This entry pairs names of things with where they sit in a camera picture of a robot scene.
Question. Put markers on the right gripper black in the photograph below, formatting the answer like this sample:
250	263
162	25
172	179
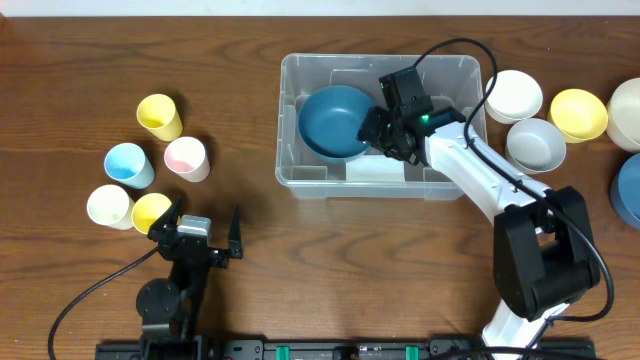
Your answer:
388	132

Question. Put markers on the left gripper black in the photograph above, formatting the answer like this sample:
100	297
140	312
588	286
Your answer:
198	251

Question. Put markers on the dark teal bowl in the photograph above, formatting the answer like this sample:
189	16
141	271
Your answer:
625	192
329	121

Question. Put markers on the white bowl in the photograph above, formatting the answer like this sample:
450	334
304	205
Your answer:
516	96

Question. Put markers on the grey bowl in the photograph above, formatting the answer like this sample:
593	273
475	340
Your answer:
535	146

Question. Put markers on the yellow bowl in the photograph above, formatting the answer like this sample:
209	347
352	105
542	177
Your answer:
579	115

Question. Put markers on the large beige bowl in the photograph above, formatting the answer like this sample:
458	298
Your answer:
623	113

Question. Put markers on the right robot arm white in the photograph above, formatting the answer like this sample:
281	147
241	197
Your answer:
544	256

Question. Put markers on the yellow cup near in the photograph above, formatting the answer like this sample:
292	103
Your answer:
148	209

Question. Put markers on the yellow cup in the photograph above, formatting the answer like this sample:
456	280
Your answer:
159	115
148	209

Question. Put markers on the pink cup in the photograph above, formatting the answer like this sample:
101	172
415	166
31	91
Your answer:
187	157

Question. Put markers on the cream white cup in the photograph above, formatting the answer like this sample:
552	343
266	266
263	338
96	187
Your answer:
111	206

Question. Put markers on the light blue cup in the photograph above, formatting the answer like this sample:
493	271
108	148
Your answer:
128	164

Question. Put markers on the yellow cup far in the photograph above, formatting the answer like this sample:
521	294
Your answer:
159	115

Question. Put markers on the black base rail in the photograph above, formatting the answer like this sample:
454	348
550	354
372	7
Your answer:
201	348

